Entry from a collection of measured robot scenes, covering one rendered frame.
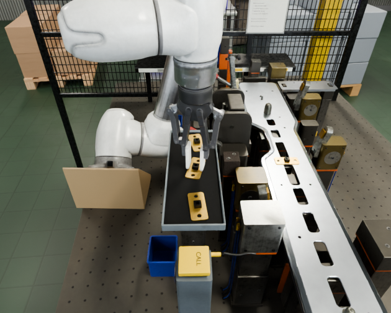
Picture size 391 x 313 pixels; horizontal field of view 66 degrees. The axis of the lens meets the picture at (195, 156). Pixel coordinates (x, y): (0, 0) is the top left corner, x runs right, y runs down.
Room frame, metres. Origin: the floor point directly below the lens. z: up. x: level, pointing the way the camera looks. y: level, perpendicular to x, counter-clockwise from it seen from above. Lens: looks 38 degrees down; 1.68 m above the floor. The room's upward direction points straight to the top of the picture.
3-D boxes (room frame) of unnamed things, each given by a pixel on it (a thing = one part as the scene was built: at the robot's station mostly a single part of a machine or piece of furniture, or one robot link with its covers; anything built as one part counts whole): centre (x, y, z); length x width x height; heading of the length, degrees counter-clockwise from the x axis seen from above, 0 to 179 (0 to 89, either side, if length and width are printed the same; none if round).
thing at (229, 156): (0.73, -0.11, 0.90); 0.05 x 0.05 x 0.40; 1
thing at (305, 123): (1.10, -0.50, 0.84); 0.10 x 0.05 x 0.29; 91
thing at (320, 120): (1.45, -0.70, 0.84); 0.05 x 0.05 x 0.29; 1
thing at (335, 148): (0.89, -0.51, 0.87); 0.12 x 0.07 x 0.35; 91
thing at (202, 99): (0.60, 0.00, 1.36); 0.08 x 0.07 x 0.09; 77
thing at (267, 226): (0.50, -0.15, 0.90); 0.13 x 0.08 x 0.41; 91
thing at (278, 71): (1.57, -0.44, 0.88); 0.08 x 0.08 x 0.36; 1
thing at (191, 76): (0.60, 0.00, 1.43); 0.09 x 0.09 x 0.06
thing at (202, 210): (0.47, 0.00, 1.17); 0.08 x 0.04 x 0.01; 7
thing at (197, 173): (0.60, 0.00, 1.17); 0.08 x 0.04 x 0.01; 167
